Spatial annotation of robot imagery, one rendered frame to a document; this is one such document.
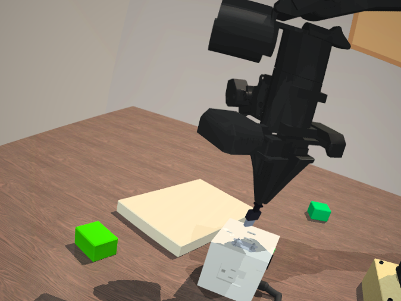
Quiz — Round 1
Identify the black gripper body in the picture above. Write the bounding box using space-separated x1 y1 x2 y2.
197 68 346 158

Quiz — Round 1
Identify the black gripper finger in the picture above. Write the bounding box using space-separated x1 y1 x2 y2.
263 148 315 205
250 151 289 205

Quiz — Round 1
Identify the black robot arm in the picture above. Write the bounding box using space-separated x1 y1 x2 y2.
208 0 401 118

